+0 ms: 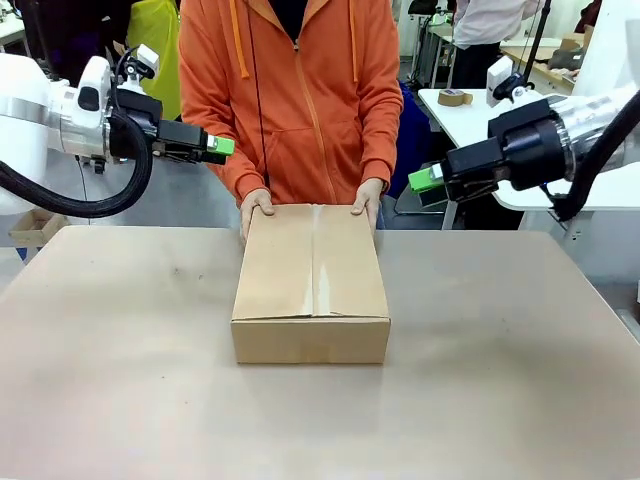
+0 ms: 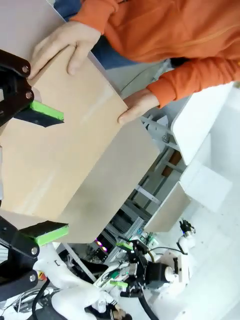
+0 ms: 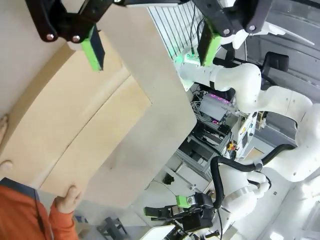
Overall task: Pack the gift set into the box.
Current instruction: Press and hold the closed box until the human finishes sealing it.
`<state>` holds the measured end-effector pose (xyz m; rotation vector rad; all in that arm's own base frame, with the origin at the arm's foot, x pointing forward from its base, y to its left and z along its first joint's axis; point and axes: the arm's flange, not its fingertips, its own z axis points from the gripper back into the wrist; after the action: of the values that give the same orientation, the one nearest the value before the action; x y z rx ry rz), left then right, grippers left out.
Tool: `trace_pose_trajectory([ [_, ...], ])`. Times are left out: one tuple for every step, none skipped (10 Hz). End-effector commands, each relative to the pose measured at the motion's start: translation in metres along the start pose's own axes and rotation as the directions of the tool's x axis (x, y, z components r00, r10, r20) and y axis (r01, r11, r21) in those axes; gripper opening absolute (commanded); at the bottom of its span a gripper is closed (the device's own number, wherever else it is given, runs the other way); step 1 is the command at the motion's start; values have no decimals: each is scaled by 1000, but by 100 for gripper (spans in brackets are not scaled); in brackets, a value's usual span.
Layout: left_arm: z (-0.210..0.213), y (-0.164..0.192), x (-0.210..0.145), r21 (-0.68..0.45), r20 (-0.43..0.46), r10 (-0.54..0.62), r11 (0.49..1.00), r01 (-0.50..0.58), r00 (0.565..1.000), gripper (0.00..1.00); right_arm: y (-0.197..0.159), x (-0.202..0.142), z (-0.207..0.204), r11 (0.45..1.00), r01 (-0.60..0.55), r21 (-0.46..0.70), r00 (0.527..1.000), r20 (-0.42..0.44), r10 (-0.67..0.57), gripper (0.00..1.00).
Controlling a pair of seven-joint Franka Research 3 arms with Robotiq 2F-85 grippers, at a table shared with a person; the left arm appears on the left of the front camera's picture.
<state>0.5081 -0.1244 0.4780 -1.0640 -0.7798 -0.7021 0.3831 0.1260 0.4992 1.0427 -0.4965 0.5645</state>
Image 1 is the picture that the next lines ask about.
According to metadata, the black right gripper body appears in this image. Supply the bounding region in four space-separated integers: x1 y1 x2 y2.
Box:
444 137 507 201

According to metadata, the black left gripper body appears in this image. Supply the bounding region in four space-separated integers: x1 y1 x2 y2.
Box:
151 119 209 151

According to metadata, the large brown cardboard box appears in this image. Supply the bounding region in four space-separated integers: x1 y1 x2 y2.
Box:
229 202 393 366

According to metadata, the person's left forearm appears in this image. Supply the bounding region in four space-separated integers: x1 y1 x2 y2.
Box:
357 94 405 194

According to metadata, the person's right forearm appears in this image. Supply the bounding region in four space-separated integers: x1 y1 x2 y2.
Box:
179 102 269 201

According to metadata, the small open cardboard box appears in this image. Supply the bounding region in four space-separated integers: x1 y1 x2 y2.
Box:
8 208 72 248

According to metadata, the person's left hand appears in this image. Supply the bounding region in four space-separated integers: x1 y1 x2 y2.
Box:
350 178 384 230

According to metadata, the person's right hand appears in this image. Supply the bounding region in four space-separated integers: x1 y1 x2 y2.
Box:
239 188 276 243

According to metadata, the blue chair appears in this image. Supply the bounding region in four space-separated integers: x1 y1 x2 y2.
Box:
387 79 433 199

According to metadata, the black left wrist adapter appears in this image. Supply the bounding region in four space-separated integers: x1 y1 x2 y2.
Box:
110 88 165 151

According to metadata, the black wrist adapter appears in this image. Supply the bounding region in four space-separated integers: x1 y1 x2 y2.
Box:
487 98 576 192
110 88 165 151

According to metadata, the black right wrist adapter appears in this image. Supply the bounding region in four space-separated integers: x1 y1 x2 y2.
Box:
487 98 576 192

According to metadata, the brown packing tape roll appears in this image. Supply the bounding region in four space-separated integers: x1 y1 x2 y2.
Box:
437 89 474 108

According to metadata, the orange hoodie torso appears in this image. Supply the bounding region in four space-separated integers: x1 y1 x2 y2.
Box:
178 0 405 207

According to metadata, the yellow-green garment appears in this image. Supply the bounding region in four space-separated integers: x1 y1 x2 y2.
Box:
126 0 183 122

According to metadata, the wooden top workbench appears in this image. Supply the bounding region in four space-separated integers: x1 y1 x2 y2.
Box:
499 36 582 94

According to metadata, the bystander in white shirt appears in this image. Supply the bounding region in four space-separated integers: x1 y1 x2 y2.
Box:
451 0 547 89

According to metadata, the black tripod pole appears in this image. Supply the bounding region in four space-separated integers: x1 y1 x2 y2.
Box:
526 0 554 77

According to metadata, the thin black neck cord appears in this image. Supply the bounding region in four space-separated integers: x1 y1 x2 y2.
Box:
246 0 272 187

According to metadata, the black left cable conduit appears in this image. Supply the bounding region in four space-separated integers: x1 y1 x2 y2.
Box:
0 112 154 219

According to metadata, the black cable conduit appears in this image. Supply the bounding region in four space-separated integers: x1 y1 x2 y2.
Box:
551 92 640 222
0 112 154 219

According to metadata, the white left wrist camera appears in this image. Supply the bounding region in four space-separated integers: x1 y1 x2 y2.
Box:
134 43 161 79

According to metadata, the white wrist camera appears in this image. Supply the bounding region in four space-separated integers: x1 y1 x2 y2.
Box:
134 43 161 79
485 55 517 109

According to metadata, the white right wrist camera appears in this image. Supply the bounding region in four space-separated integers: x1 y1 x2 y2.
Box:
485 55 517 109

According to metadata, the black right cable conduit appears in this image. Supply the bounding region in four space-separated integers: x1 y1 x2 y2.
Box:
551 92 640 222

